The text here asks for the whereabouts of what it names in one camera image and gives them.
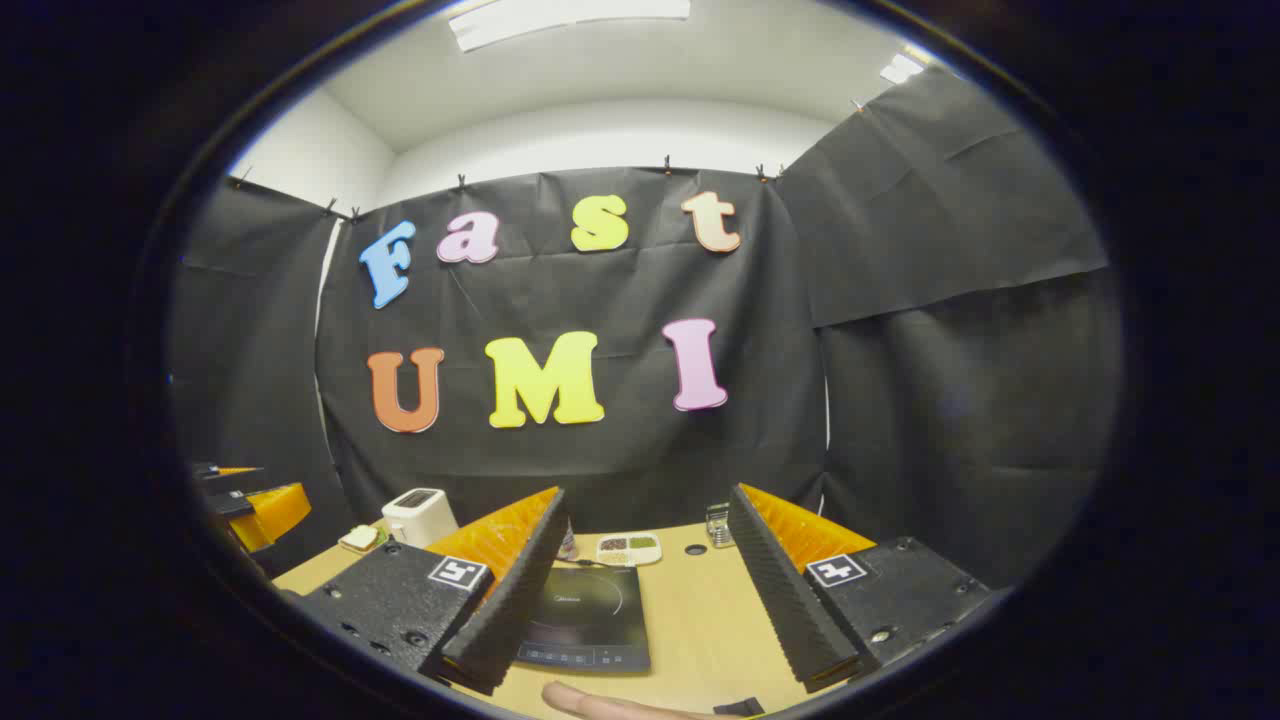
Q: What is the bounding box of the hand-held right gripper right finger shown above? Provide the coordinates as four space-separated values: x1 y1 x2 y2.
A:
727 483 1001 693

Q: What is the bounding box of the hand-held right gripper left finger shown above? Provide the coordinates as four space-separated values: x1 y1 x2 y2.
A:
283 486 571 697

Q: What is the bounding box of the black induction cooktop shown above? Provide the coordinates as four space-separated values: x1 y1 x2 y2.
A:
515 565 652 673

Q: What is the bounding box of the white toaster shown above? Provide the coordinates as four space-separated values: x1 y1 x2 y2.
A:
382 488 460 549

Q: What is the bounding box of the white divided plate of beans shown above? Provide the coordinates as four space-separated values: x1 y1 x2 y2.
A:
596 533 663 567

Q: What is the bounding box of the long ceiling light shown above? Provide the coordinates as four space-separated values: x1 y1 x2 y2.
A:
448 0 692 53

